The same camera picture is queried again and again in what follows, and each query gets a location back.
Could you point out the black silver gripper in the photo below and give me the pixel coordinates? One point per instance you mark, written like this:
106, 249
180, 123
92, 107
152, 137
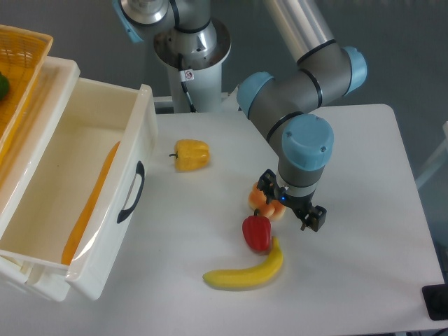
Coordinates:
299, 199

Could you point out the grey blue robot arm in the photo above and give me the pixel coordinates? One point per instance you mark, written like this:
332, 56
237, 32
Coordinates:
281, 110

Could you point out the orange baguette in drawer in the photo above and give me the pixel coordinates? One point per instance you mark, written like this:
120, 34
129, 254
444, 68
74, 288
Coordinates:
78, 229

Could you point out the white top drawer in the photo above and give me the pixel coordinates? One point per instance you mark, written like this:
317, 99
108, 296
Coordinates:
96, 117

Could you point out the white drawer cabinet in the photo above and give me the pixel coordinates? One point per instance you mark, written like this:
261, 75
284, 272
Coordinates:
22, 268

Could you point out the orange peach toy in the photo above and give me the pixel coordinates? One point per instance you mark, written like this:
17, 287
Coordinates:
273, 210

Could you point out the red bell pepper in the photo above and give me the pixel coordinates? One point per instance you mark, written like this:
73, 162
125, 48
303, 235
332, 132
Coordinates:
256, 230

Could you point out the yellow banana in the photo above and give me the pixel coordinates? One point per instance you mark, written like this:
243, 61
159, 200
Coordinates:
241, 279

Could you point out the yellow bell pepper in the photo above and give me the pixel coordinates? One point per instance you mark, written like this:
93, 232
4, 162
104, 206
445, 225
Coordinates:
190, 154

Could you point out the black device at edge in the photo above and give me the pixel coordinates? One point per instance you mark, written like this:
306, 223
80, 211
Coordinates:
435, 298

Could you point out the yellow plastic basket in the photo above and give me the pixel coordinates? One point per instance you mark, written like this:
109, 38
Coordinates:
22, 55

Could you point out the green vegetable in basket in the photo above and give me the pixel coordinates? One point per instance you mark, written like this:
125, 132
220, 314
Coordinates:
4, 86

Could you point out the black drawer handle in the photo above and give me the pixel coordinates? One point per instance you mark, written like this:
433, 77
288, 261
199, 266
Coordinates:
134, 193

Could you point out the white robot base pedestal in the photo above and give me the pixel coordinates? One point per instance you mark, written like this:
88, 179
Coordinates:
194, 66

